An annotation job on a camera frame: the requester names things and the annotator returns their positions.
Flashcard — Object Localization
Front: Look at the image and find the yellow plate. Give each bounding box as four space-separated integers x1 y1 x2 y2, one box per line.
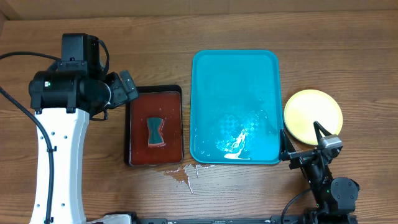
284 90 343 146

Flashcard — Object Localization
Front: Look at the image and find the blue plastic tray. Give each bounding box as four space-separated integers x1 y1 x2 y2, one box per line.
190 50 284 165

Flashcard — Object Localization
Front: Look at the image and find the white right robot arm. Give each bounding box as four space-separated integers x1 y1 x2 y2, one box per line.
275 121 360 223

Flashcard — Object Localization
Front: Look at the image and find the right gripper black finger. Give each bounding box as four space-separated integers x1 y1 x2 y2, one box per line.
280 129 295 154
313 121 331 146

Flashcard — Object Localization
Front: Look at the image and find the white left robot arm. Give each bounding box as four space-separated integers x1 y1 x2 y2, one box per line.
29 34 139 223

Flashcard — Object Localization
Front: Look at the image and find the clear container with red water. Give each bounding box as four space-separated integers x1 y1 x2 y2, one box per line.
129 91 183 166

